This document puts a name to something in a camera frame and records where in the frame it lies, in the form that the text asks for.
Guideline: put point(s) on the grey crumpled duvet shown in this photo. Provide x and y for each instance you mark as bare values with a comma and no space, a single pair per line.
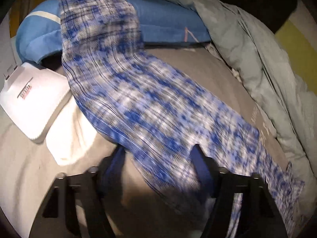
249,47

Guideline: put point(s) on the white desk lamp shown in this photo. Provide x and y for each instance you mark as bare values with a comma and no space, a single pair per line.
32,97

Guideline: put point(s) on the blue plaid shirt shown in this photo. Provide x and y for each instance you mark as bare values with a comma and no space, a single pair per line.
158,113

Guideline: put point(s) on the blue pillow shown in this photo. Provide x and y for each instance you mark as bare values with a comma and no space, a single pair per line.
158,22

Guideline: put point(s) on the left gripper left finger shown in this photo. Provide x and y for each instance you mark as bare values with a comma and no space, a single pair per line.
57,215

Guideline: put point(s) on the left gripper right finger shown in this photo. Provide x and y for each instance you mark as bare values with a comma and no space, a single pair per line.
259,215

